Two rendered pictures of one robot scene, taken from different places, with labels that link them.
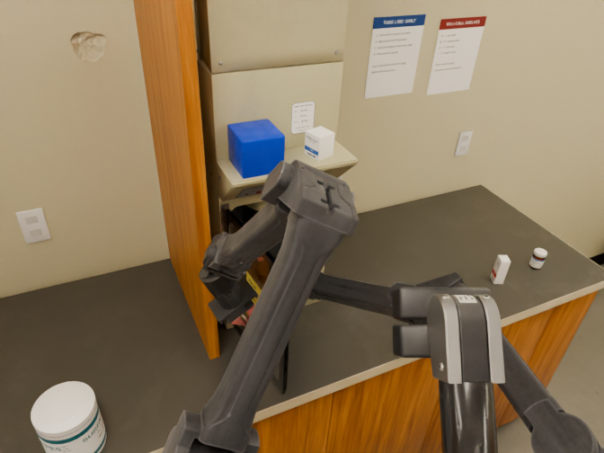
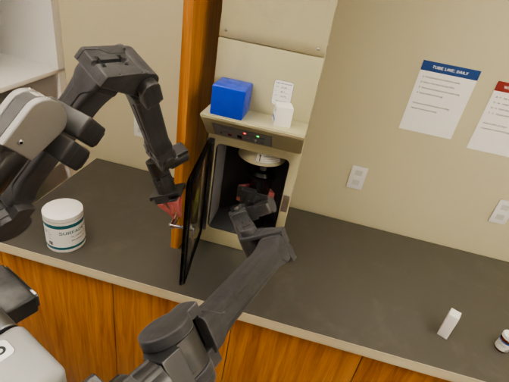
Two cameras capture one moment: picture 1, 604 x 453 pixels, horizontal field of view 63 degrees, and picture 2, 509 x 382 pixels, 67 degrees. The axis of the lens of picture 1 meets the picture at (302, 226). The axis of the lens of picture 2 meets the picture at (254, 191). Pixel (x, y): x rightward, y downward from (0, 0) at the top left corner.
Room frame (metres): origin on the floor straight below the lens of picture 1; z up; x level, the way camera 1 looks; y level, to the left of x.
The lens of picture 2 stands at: (0.13, -0.63, 1.93)
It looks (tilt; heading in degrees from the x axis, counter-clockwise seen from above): 31 degrees down; 34
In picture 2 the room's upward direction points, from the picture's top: 10 degrees clockwise
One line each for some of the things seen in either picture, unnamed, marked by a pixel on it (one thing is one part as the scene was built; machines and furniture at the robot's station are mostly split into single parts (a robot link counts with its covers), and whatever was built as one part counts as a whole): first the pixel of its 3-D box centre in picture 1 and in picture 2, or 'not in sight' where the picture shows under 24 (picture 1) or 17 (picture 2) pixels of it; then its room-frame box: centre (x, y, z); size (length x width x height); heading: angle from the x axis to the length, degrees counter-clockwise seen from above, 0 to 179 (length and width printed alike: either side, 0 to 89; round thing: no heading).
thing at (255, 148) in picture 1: (255, 147); (231, 98); (1.00, 0.11, 1.56); 0.10 x 0.10 x 0.09; 27
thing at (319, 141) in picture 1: (319, 143); (282, 114); (1.07, -0.03, 1.54); 0.05 x 0.05 x 0.06; 43
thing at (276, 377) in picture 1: (254, 302); (195, 211); (0.88, 0.11, 1.19); 0.30 x 0.01 x 0.40; 34
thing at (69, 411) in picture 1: (70, 424); (64, 225); (0.63, 0.50, 1.02); 0.13 x 0.13 x 0.15
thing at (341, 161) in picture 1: (288, 178); (253, 133); (1.04, 0.04, 1.46); 0.32 x 0.11 x 0.10; 117
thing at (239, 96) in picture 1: (261, 190); (258, 148); (1.20, 0.12, 1.33); 0.32 x 0.25 x 0.77; 117
